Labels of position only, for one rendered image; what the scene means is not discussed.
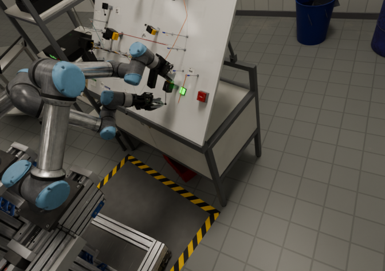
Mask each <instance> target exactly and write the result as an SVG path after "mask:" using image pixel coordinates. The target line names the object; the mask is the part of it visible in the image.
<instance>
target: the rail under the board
mask: <svg viewBox="0 0 385 271"><path fill-rule="evenodd" d="M87 91H88V93H89V94H90V96H92V97H94V98H96V99H98V100H99V101H101V100H100V97H101V96H100V95H98V94H97V93H94V92H92V91H90V90H89V89H88V90H87ZM117 110H118V111H120V112H122V113H124V114H126V112H125V108H124V107H122V106H118V107H117ZM126 111H127V113H128V114H127V115H128V116H130V117H133V118H134V119H136V120H138V121H140V122H142V123H144V124H146V125H148V126H150V127H151V128H153V129H155V130H157V131H159V132H161V133H163V134H165V135H167V136H169V137H171V138H173V139H175V140H177V141H179V142H181V143H183V144H185V145H186V146H188V147H190V148H192V149H194V150H196V151H198V152H200V153H202V154H204V153H205V152H206V150H207V149H208V145H207V141H205V143H204V146H201V145H199V144H197V143H195V142H193V141H191V140H189V139H187V138H185V137H183V136H181V135H179V134H177V133H175V132H172V131H170V130H169V129H167V128H164V127H162V126H161V125H158V124H156V123H154V122H153V121H150V120H148V119H146V118H145V117H142V116H140V115H138V114H137V113H134V112H132V111H130V110H129V109H126Z"/></svg>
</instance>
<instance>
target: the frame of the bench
mask: <svg viewBox="0 0 385 271"><path fill-rule="evenodd" d="M219 80H220V81H223V82H226V83H229V84H233V85H236V86H238V87H242V88H245V89H248V90H250V85H246V84H243V83H239V82H236V81H233V80H229V79H227V78H224V77H220V79H219ZM254 97H255V101H256V118H257V128H256V130H255V131H254V132H253V133H252V135H251V136H250V138H249V139H248V140H247V142H246V143H245V144H244V145H243V147H242V148H241V149H240V151H239V152H238V154H236V156H235V157H234V159H233V160H232V161H231V163H230V164H229V165H228V167H227V168H226V169H225V170H224V172H223V173H222V175H221V176H220V177H219V173H218V169H217V165H216V162H215V158H214V154H213V151H212V148H213V147H214V146H215V145H216V143H217V142H218V141H219V140H220V138H221V137H222V136H223V135H224V133H225V132H226V131H227V130H228V129H229V127H230V126H231V125H232V124H233V123H234V121H235V120H236V119H237V117H238V116H239V115H240V114H241V113H242V111H243V110H244V109H245V108H246V107H247V105H248V104H249V103H250V102H251V101H252V99H253V98H254ZM116 128H117V129H118V131H119V132H120V134H121V136H122V137H123V139H124V140H125V142H126V143H127V145H128V146H129V148H130V150H132V151H134V150H135V147H134V145H133V144H132V142H131V140H130V139H129V137H128V135H127V134H129V135H131V136H132V137H134V138H135V139H137V140H139V141H141V142H142V143H144V144H146V145H148V146H150V147H151V148H153V149H155V150H157V151H158V152H160V153H162V154H163V155H165V156H167V157H169V158H170V159H172V160H174V161H176V162H178V163H179V164H181V165H183V166H185V167H186V168H188V169H189V170H191V171H193V172H195V173H197V174H198V175H200V176H202V177H204V178H205V179H207V180H209V181H211V182H213V183H214V186H215V189H216V192H217V196H218V199H219V202H220V204H221V205H222V207H225V206H226V204H227V202H226V198H225V194H224V191H223V187H222V183H221V181H222V179H223V178H224V177H225V176H226V174H227V173H228V172H229V170H230V169H231V168H232V166H233V165H234V163H235V162H236V161H237V159H238V158H239V157H240V156H241V154H242V153H243V152H244V150H245V149H246V147H247V146H248V145H249V143H250V142H251V141H252V140H253V138H254V144H255V152H256V156H257V157H260V156H261V154H262V153H261V133H260V113H259V102H258V89H257V90H256V91H251V90H250V91H249V92H248V93H247V94H246V96H245V97H244V98H243V99H242V100H241V101H240V103H239V104H238V105H237V106H236V107H235V108H234V110H233V111H232V112H231V114H230V115H229V116H228V117H227V118H226V119H225V121H224V122H223V123H222V124H221V125H220V126H219V128H218V129H217V130H216V131H215V132H214V133H213V135H212V136H211V137H210V139H209V140H208V141H207V145H208V149H207V150H206V152H205V153H204V154H205V157H206V161H207V164H208V167H209V170H210V174H211V177H212V179H210V178H208V177H206V176H204V175H203V174H201V173H199V172H197V171H195V170H194V169H192V168H191V167H189V166H187V165H185V164H183V163H182V162H180V161H178V160H176V159H174V158H173V157H171V156H169V155H167V154H166V153H164V152H162V151H161V150H159V149H157V148H155V147H153V146H152V145H150V144H148V143H146V142H145V141H143V140H141V139H139V138H137V137H136V136H134V135H132V134H131V133H129V132H127V131H125V130H123V129H122V128H120V127H118V126H117V125H116Z"/></svg>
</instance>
